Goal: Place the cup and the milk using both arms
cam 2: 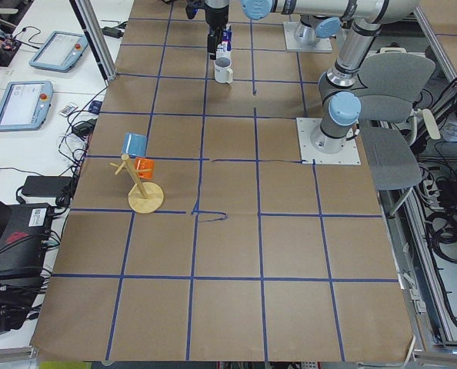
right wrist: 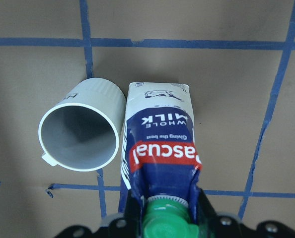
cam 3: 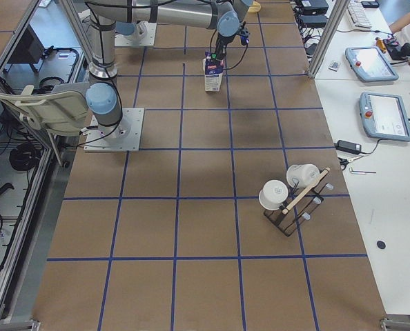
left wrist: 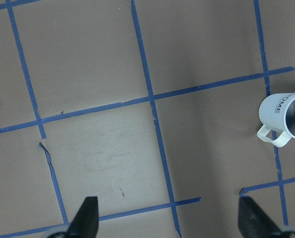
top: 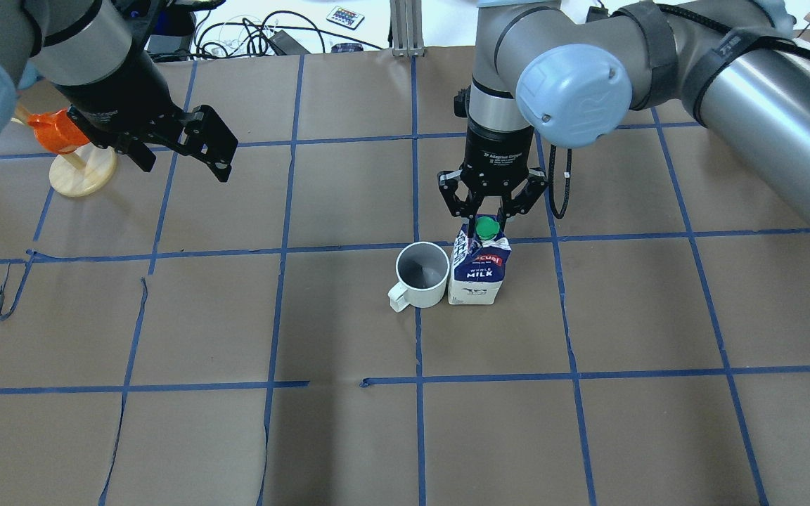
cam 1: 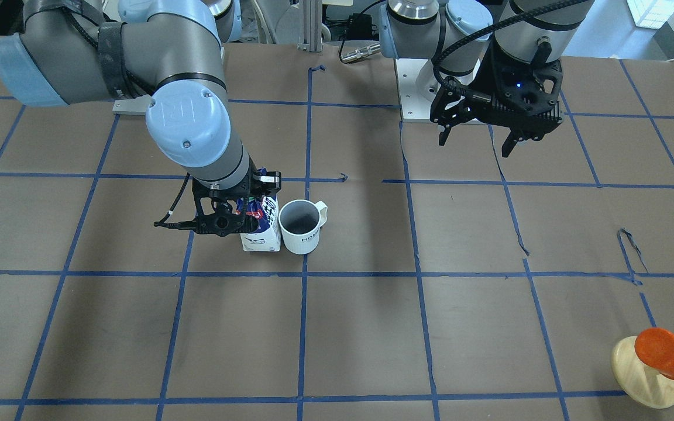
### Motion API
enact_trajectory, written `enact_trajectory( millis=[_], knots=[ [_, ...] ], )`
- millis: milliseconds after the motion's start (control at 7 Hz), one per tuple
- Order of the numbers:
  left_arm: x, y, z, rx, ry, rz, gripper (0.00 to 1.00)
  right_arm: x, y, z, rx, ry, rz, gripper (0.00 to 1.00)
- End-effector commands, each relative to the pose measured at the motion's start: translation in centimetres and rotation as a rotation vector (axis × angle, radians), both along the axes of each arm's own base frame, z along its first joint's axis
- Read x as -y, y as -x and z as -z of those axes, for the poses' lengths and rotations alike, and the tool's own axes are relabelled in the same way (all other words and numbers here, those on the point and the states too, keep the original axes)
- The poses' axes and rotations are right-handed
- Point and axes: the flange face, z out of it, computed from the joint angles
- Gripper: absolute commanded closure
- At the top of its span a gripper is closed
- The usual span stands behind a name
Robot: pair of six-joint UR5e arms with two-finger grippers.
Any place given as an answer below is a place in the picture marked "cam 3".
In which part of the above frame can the metal allen key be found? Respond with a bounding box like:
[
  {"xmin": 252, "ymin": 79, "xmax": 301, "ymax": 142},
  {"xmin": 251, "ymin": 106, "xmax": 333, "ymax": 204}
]
[{"xmin": 349, "ymin": 168, "xmax": 376, "ymax": 174}]

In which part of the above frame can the wooden rack handle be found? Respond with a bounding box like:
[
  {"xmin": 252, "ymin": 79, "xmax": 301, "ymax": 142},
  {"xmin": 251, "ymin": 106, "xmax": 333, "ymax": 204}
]
[{"xmin": 282, "ymin": 168, "xmax": 331, "ymax": 215}]

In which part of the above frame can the white plastic chair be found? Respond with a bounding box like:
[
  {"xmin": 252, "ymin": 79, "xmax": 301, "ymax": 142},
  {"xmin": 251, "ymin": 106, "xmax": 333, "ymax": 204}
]
[{"xmin": 0, "ymin": 82, "xmax": 90, "ymax": 137}]

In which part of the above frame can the blue white milk carton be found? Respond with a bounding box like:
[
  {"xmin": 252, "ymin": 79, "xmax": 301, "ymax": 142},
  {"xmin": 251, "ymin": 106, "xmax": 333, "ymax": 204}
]
[{"xmin": 203, "ymin": 57, "xmax": 224, "ymax": 92}]

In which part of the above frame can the white cup on rack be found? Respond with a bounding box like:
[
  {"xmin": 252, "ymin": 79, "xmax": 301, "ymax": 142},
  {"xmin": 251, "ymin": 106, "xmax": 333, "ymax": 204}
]
[
  {"xmin": 258, "ymin": 179, "xmax": 289, "ymax": 211},
  {"xmin": 286, "ymin": 163, "xmax": 320, "ymax": 188}
]

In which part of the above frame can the black wire cup rack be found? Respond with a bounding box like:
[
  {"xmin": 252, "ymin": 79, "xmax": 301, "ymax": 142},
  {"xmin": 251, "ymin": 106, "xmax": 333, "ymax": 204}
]
[{"xmin": 263, "ymin": 176, "xmax": 333, "ymax": 237}]

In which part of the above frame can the lower teach pendant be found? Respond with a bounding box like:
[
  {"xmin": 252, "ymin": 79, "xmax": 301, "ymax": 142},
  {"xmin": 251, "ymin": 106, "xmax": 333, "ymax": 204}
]
[{"xmin": 359, "ymin": 92, "xmax": 410, "ymax": 142}]

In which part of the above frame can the upper teach pendant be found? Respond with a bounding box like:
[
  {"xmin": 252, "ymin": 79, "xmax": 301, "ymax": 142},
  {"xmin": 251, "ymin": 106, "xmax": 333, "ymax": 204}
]
[{"xmin": 345, "ymin": 46, "xmax": 399, "ymax": 82}]

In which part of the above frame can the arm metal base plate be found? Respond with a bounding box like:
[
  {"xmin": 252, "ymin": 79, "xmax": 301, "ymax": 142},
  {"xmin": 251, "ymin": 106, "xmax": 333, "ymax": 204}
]
[
  {"xmin": 83, "ymin": 108, "xmax": 144, "ymax": 152},
  {"xmin": 115, "ymin": 21, "xmax": 157, "ymax": 48}
]

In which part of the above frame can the white keyboard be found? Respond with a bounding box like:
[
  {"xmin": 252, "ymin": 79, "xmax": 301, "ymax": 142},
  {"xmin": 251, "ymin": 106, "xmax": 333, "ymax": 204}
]
[{"xmin": 346, "ymin": 1, "xmax": 372, "ymax": 31}]

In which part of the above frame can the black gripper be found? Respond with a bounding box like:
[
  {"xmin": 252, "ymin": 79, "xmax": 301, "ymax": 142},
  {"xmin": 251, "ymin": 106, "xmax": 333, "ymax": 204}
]
[{"xmin": 214, "ymin": 32, "xmax": 233, "ymax": 59}]

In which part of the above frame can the aluminium frame post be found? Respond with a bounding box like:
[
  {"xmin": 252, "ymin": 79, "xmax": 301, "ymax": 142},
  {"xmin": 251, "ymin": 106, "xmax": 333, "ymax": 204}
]
[{"xmin": 307, "ymin": 0, "xmax": 349, "ymax": 79}]

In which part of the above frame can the teach pendant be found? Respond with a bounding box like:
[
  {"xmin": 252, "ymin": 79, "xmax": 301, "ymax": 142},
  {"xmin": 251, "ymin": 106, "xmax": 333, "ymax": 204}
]
[
  {"xmin": 359, "ymin": 92, "xmax": 410, "ymax": 142},
  {"xmin": 345, "ymin": 46, "xmax": 399, "ymax": 82}
]

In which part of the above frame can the black power adapter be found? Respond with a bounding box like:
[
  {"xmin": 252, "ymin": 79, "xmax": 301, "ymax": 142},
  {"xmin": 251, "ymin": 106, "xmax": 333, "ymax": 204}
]
[{"xmin": 335, "ymin": 140, "xmax": 362, "ymax": 155}]

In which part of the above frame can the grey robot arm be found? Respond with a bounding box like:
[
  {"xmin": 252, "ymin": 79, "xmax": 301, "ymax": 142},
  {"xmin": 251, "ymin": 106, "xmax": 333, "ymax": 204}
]
[{"xmin": 86, "ymin": 1, "xmax": 252, "ymax": 141}]

